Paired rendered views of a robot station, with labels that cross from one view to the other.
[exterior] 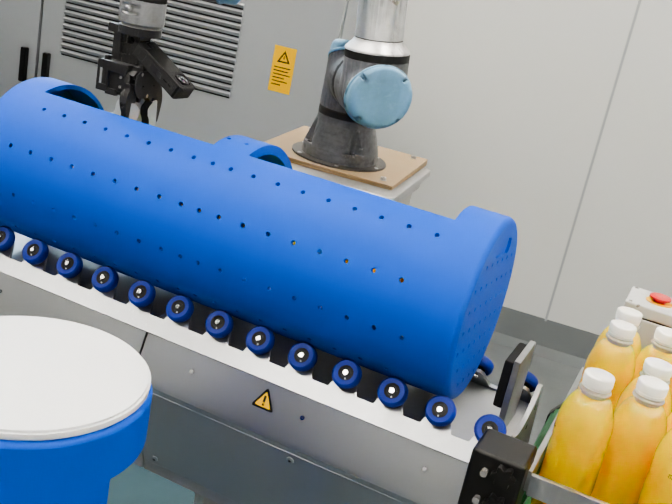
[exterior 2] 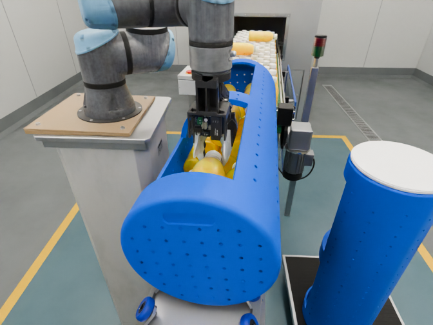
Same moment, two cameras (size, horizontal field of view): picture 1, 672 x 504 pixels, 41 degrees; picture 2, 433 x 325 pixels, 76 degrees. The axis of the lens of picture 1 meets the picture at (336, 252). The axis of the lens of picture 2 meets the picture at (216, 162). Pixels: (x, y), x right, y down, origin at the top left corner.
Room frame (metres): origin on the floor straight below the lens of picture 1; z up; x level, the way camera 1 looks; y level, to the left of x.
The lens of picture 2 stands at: (1.60, 0.89, 1.50)
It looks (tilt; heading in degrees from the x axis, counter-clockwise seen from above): 33 degrees down; 258
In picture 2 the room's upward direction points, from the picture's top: straight up
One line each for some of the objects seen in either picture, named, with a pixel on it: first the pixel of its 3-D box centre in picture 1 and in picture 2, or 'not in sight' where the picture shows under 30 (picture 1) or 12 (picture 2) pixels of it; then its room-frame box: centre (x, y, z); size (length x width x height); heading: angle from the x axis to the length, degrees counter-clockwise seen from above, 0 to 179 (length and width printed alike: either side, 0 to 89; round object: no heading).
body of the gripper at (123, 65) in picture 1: (132, 61); (211, 103); (1.51, 0.40, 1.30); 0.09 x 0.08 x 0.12; 69
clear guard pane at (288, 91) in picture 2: not in sight; (286, 115); (0.75, -0.79, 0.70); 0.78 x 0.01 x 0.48; 69
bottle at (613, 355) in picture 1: (602, 391); not in sight; (1.27, -0.44, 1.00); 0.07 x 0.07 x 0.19
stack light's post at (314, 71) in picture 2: not in sight; (298, 153); (0.75, -0.52, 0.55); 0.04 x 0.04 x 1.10; 69
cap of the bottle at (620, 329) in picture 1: (622, 330); not in sight; (1.27, -0.44, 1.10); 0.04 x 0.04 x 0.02
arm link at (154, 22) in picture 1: (141, 14); (212, 58); (1.51, 0.39, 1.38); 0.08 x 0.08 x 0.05
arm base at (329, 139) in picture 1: (343, 132); (107, 95); (1.76, 0.03, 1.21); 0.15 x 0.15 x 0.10
